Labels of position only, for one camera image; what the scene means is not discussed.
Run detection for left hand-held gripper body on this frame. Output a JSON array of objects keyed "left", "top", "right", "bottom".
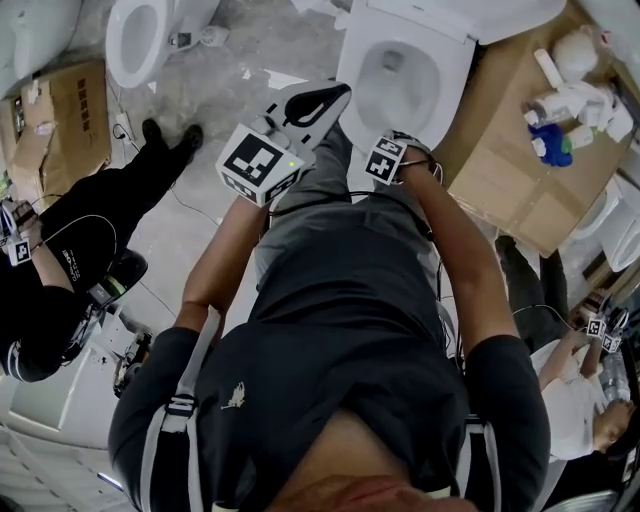
[{"left": 214, "top": 102, "right": 317, "bottom": 209}]

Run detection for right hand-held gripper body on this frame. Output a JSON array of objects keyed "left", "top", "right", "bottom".
[{"left": 364, "top": 129, "right": 431, "bottom": 187}]

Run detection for person's right forearm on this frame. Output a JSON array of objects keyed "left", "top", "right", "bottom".
[{"left": 399, "top": 154, "right": 524, "bottom": 351}]

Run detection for person's left forearm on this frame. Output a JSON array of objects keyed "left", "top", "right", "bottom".
[{"left": 172, "top": 197, "right": 274, "bottom": 331}]

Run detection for person's grey trousers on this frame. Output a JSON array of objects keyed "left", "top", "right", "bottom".
[{"left": 253, "top": 122, "right": 444, "bottom": 296}]

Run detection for crumpled white paper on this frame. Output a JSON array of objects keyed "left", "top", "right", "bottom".
[{"left": 292, "top": 0, "right": 351, "bottom": 15}]

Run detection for small white round fitting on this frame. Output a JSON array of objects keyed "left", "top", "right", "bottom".
[{"left": 199, "top": 24, "right": 230, "bottom": 49}]

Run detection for large brown cardboard box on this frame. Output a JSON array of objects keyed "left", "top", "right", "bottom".
[{"left": 432, "top": 0, "right": 640, "bottom": 259}]

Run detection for blue cloth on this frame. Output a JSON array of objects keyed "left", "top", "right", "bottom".
[{"left": 528, "top": 122, "right": 574, "bottom": 169}]

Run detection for brown printed cardboard box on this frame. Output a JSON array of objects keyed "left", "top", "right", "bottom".
[{"left": 0, "top": 59, "right": 112, "bottom": 201}]

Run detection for white tube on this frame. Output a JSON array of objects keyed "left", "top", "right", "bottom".
[{"left": 533, "top": 48, "right": 566, "bottom": 87}]

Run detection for small white bottle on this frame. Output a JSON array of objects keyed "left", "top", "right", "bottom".
[{"left": 567, "top": 124, "right": 596, "bottom": 151}]

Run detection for white round bag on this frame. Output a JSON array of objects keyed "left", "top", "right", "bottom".
[{"left": 552, "top": 29, "right": 601, "bottom": 84}]

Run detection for person's torso in black shirt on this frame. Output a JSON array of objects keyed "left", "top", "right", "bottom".
[{"left": 107, "top": 199, "right": 551, "bottom": 512}]

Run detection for white paper pad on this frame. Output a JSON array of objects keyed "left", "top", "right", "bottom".
[{"left": 602, "top": 102, "right": 635, "bottom": 144}]

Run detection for black tool pile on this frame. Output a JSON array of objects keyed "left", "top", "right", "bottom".
[{"left": 113, "top": 330, "right": 154, "bottom": 397}]

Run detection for pack of plastic water bottles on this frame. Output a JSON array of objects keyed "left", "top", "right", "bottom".
[{"left": 599, "top": 349, "right": 636, "bottom": 404}]

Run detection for grey harness strap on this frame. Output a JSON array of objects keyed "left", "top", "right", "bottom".
[
  {"left": 439, "top": 299, "right": 504, "bottom": 506},
  {"left": 138, "top": 304, "right": 221, "bottom": 512}
]

